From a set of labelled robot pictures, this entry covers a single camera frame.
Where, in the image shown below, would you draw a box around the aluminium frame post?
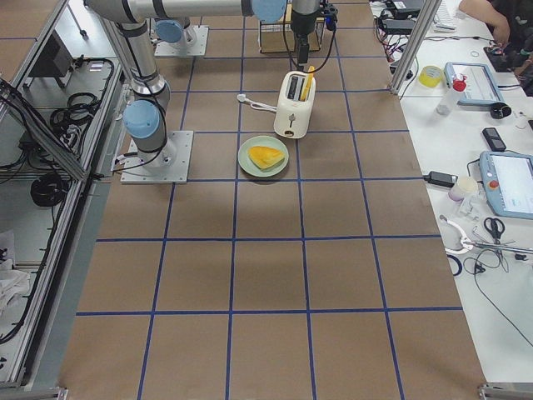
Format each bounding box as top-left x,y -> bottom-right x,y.
389,0 -> 441,95

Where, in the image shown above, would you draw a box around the black phone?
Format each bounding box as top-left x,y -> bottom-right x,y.
482,127 -> 506,152

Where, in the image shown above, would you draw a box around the white paper cup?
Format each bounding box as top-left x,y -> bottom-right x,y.
448,176 -> 478,202

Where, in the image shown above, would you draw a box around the clear bottle red cap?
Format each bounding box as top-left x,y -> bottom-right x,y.
436,74 -> 466,116

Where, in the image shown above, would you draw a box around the wire basket with wooden shelf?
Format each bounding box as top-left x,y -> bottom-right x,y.
258,17 -> 325,53

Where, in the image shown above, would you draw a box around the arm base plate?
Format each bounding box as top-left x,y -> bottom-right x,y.
155,20 -> 209,58
120,131 -> 193,184

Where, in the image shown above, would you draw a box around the black power adapter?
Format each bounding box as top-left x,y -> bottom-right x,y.
423,171 -> 458,188

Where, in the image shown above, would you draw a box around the black scissors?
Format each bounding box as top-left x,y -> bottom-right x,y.
483,217 -> 506,244

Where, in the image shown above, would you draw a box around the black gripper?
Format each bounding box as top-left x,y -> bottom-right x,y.
295,34 -> 310,67

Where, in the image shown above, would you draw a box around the cream white toaster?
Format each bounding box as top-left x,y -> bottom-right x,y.
274,71 -> 316,139

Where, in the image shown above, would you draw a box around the blue teach pendant near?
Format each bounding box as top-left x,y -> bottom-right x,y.
480,151 -> 533,220

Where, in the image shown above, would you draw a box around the blue teach pendant far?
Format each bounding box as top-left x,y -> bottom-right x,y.
444,62 -> 504,106

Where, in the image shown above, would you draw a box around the light green plate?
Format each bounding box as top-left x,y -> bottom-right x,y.
237,136 -> 289,178

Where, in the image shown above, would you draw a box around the blue teach pendant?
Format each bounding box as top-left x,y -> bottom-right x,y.
444,62 -> 504,106
480,151 -> 533,220

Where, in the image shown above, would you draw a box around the bread slice in toaster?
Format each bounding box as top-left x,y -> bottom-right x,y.
299,66 -> 315,102

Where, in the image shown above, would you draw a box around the yellow tape roll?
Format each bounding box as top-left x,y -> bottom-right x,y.
418,65 -> 442,88

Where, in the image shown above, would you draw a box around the orange bread on plate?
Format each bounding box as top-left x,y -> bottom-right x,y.
247,146 -> 285,170

